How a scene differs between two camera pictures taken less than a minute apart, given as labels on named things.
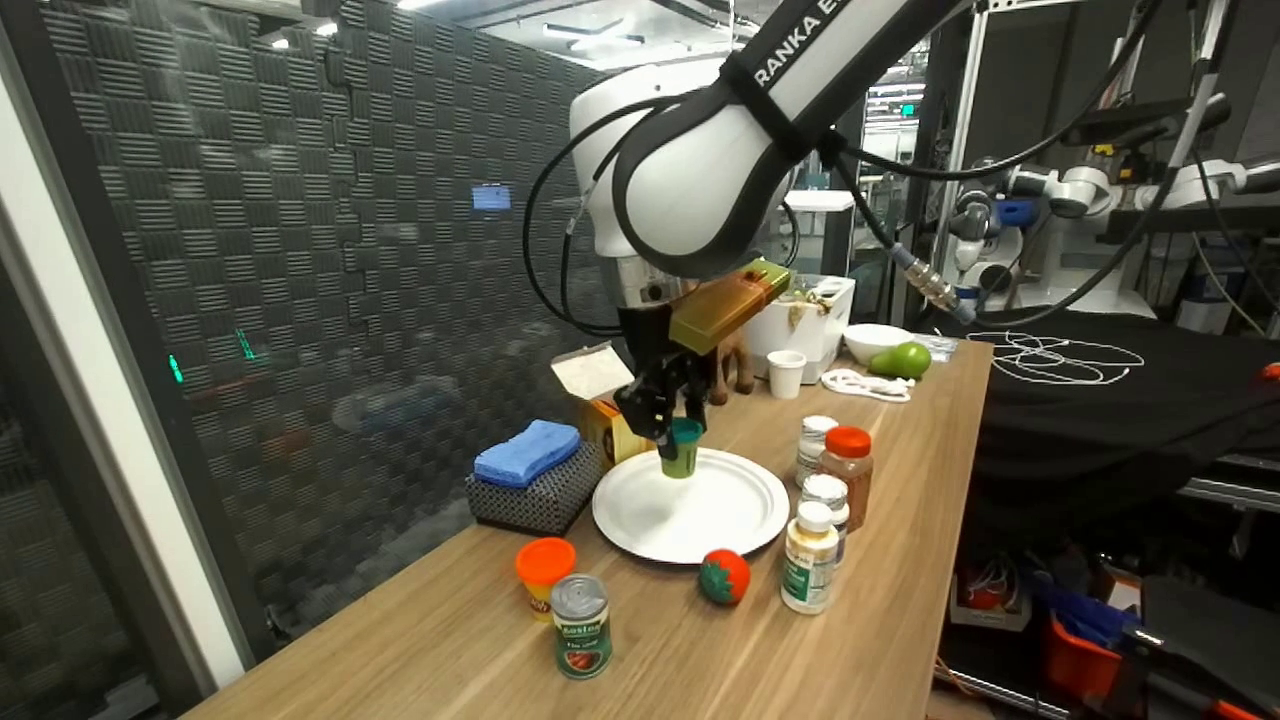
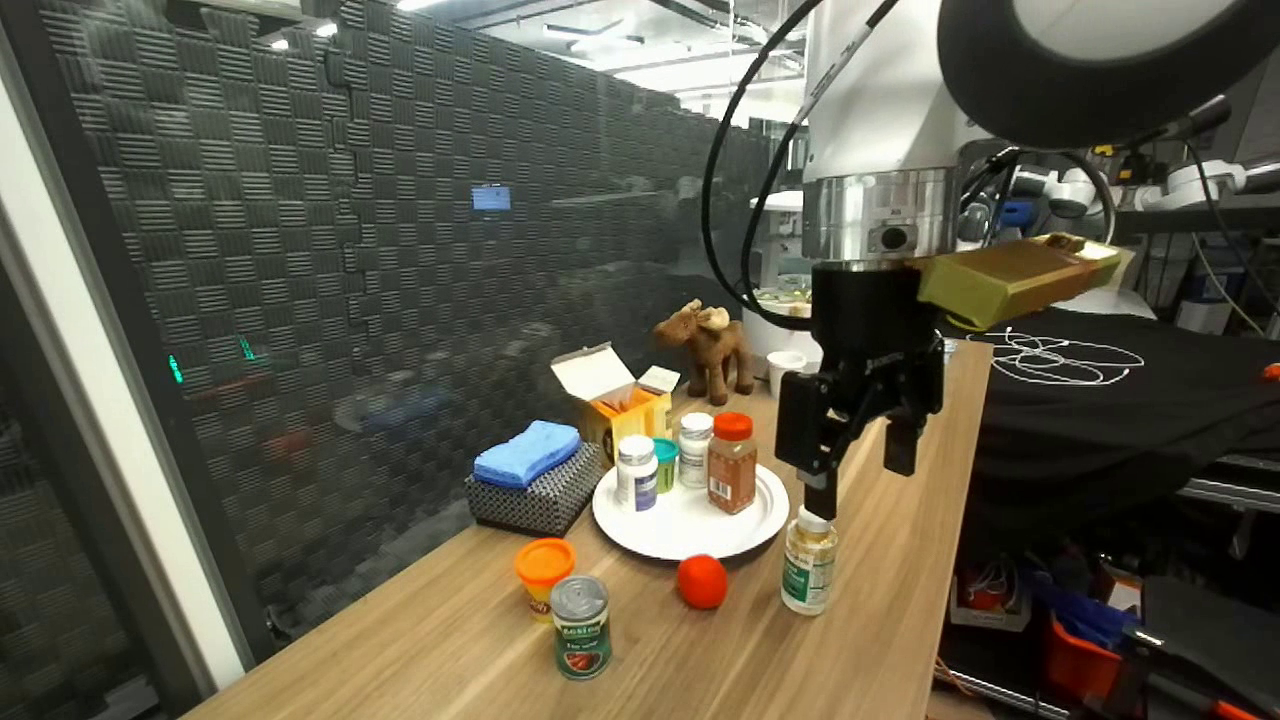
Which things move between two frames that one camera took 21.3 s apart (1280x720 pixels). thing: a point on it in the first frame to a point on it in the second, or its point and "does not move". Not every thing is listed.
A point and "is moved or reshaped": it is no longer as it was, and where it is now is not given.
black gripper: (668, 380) to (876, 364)
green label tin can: (582, 627) does not move
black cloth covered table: (1102, 466) does not move
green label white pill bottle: (814, 562) does not move
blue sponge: (524, 453) does not move
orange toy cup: (536, 567) does not move
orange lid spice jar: (848, 459) to (735, 466)
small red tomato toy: (727, 577) is moved or reshaped
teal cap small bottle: (677, 453) is moved or reshaped
